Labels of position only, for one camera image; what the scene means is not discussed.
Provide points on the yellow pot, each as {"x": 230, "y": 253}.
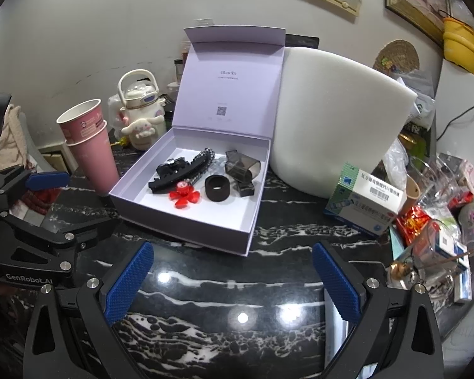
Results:
{"x": 462, "y": 43}

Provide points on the white cartoon kettle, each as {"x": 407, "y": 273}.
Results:
{"x": 142, "y": 126}

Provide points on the black remote control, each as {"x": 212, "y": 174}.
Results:
{"x": 168, "y": 104}

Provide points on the red flower hair clip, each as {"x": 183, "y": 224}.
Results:
{"x": 183, "y": 197}

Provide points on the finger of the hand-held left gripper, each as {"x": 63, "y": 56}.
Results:
{"x": 83, "y": 235}
{"x": 47, "y": 180}

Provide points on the small glass jar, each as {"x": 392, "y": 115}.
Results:
{"x": 178, "y": 71}

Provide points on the white refrigerator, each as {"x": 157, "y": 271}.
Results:
{"x": 462, "y": 106}

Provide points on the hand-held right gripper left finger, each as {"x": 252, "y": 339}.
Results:
{"x": 130, "y": 280}

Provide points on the white fluffy cloth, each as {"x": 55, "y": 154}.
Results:
{"x": 12, "y": 138}

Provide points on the black white checked scrunchie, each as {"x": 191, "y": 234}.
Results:
{"x": 203, "y": 160}

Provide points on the red plaid scarf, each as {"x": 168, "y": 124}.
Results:
{"x": 43, "y": 199}

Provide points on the green white medicine box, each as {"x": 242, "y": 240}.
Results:
{"x": 363, "y": 205}

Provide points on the black rectangular box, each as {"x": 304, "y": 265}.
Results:
{"x": 245, "y": 190}

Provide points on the woven fan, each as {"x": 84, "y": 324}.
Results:
{"x": 397, "y": 55}

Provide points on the white foam sheet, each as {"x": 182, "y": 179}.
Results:
{"x": 339, "y": 118}

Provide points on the pink paper cup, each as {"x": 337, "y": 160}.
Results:
{"x": 98, "y": 166}
{"x": 83, "y": 126}

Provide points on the black panel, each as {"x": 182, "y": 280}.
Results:
{"x": 302, "y": 41}

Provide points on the lavender gift box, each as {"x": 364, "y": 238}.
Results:
{"x": 237, "y": 87}

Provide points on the red packet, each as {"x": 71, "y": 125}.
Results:
{"x": 414, "y": 221}

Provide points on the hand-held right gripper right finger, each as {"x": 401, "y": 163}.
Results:
{"x": 337, "y": 284}

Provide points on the jar with red contents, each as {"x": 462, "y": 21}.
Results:
{"x": 185, "y": 53}

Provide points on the small yellow toy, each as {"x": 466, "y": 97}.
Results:
{"x": 124, "y": 141}

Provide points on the beige storage box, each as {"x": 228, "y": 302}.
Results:
{"x": 53, "y": 158}

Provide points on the clear plastic bag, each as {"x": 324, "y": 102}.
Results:
{"x": 114, "y": 110}

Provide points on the black hair claw clip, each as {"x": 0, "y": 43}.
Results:
{"x": 162, "y": 184}

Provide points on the smoky transparent container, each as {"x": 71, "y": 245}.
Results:
{"x": 241, "y": 166}

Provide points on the cartoon glass mug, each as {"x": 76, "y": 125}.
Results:
{"x": 472, "y": 221}

